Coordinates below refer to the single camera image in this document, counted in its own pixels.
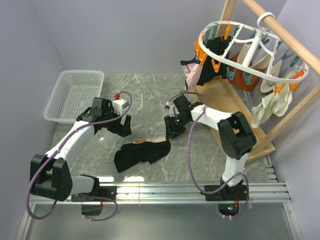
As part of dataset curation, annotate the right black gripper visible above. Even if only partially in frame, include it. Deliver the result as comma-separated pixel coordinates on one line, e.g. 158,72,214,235
164,114,190,141

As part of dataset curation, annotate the white plastic basket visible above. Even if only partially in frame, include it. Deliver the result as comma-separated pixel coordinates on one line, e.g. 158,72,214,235
43,70,105,125

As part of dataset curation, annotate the rust orange hanging garment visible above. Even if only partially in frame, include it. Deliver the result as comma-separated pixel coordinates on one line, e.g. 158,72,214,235
226,65,261,92

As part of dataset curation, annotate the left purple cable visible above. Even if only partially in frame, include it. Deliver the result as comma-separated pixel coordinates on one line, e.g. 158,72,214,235
26,91,133,222

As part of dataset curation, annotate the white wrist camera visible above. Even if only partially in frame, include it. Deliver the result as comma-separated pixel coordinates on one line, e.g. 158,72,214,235
112,93,129,115
165,101,180,118

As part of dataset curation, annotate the aluminium mounting rail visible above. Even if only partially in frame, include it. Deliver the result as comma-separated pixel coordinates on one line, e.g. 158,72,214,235
16,156,303,240

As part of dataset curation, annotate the pale green hanging underwear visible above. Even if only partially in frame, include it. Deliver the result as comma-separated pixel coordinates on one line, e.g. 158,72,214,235
250,84,293,129

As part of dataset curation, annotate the white round clip hanger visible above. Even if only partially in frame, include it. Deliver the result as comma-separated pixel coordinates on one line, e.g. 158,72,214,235
195,12,309,85

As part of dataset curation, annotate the pink underwear navy trim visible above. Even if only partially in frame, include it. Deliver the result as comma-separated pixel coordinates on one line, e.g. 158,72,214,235
180,58,203,93

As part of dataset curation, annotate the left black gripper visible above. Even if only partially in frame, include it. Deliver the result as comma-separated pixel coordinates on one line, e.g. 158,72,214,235
102,106,132,137

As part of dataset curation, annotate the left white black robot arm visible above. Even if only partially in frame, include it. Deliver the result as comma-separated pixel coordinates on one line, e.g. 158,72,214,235
29,97,132,202

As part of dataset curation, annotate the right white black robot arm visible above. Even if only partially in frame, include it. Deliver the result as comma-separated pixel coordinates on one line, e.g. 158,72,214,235
164,94,257,200

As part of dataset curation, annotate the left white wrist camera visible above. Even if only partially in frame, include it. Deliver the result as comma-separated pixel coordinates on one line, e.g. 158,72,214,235
112,93,129,115

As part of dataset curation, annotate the purple cable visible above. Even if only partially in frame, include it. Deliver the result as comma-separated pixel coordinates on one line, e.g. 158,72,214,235
169,91,250,218
26,91,133,222

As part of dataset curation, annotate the cream hanging underwear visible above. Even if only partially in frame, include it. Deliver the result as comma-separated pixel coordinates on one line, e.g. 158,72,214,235
233,43,283,93

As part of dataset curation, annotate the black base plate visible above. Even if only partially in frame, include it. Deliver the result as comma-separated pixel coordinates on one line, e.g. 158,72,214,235
71,186,117,217
201,180,250,220

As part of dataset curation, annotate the black boxer briefs tan waistband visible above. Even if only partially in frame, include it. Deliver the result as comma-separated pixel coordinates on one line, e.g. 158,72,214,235
114,140,171,173

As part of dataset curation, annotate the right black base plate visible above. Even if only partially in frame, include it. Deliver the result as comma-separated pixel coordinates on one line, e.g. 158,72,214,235
201,180,250,220

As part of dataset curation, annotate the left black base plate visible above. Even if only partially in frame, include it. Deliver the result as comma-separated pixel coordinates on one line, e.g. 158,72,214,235
71,186,117,217

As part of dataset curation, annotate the black hanging garment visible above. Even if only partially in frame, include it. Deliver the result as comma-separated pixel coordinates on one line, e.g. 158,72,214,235
197,35,232,86

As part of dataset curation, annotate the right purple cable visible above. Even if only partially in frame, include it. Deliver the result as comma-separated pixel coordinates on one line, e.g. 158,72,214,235
169,91,250,218

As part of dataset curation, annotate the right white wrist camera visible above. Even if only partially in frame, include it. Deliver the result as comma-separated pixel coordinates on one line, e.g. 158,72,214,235
165,101,180,118

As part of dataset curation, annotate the wooden drying rack frame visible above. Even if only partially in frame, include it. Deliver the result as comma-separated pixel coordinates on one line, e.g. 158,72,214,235
195,15,320,161

